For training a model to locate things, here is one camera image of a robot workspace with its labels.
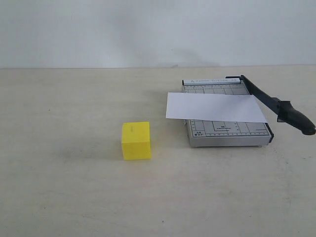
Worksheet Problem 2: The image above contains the white paper sheet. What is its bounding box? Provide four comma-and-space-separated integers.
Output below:
165, 92, 267, 123

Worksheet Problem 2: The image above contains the yellow foam cube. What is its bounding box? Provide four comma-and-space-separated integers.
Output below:
121, 121, 152, 160

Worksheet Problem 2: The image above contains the grey metal paper cutter base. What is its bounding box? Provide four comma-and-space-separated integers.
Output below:
182, 76, 274, 147

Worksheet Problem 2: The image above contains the black cutter blade lever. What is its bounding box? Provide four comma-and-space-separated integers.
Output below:
240, 75, 316, 135

